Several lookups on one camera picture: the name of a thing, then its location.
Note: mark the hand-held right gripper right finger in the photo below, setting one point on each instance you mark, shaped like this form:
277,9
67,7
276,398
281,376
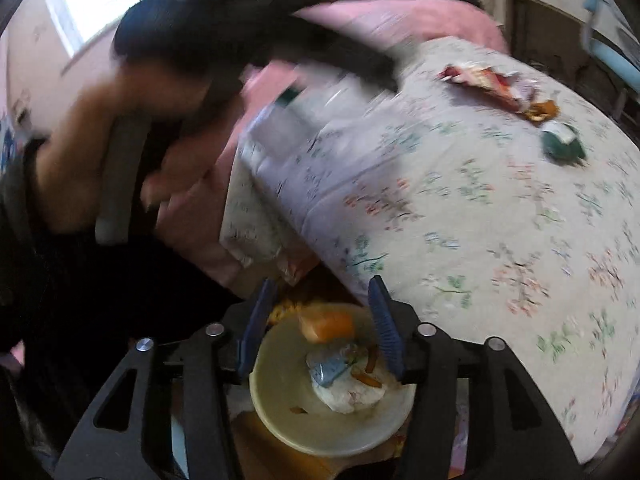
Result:
387,335

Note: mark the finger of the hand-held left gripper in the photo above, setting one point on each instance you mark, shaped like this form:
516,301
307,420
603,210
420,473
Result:
360,62

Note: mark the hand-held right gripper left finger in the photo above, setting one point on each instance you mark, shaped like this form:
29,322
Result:
255,330

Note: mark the orange peel piece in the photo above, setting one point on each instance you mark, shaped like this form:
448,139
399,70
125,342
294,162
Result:
325,325

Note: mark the light blue milk carton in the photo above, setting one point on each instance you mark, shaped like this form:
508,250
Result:
327,367

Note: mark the white tissue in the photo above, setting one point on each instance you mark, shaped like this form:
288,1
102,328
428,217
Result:
345,397

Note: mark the cream round bowl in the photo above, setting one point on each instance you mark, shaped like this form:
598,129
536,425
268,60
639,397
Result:
285,410

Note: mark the person's left hand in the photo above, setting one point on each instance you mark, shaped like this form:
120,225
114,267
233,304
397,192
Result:
80,160

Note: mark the pink blanket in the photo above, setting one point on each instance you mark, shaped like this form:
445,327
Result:
400,20

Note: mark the window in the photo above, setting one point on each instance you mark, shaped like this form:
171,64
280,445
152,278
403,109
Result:
110,0

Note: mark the floral tablecloth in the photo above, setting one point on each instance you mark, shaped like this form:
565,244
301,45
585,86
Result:
475,260

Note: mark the torn foil snack wrapper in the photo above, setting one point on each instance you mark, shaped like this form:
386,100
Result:
490,82

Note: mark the small orange wrapper scrap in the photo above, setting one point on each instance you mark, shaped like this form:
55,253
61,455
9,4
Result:
542,110

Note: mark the crumpled green white wrapper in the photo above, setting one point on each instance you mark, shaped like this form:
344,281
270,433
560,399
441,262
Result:
562,142

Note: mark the grey blue desk chair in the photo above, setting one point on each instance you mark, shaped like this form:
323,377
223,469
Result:
615,60

